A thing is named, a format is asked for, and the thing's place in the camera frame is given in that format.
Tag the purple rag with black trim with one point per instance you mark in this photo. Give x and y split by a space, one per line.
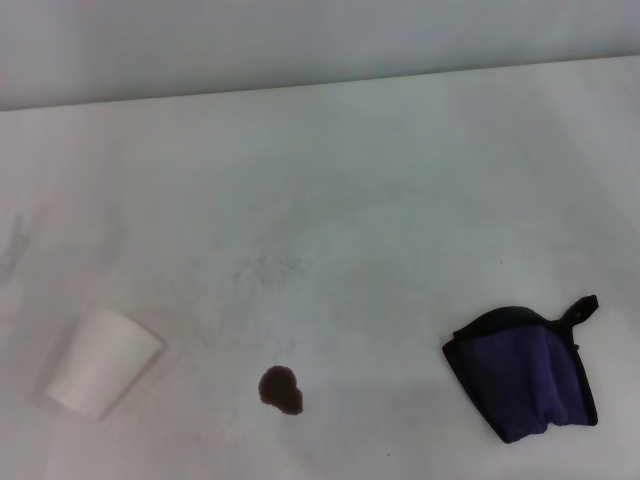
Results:
520 377

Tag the white paper cup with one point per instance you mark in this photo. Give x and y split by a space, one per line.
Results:
102 362

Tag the black water stain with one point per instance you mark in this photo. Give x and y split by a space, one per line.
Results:
279 389

